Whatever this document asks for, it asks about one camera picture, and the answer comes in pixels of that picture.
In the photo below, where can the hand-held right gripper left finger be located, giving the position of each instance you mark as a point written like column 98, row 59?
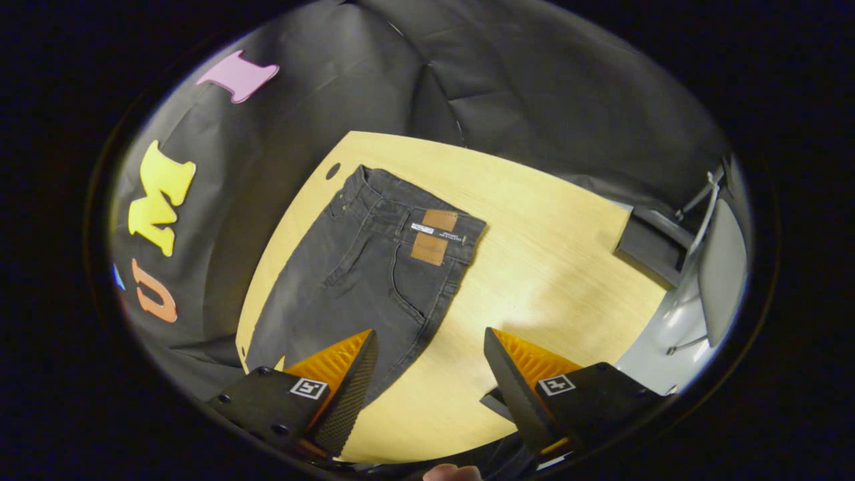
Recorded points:
column 351, row 401

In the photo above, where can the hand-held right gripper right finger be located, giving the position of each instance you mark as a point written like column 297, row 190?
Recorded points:
column 514, row 401

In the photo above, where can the dark grey jeans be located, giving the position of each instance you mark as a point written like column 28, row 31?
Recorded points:
column 361, row 280

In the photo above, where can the black box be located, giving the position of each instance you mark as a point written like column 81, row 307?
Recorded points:
column 651, row 247

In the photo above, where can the grey chair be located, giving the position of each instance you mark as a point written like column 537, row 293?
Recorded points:
column 721, row 267

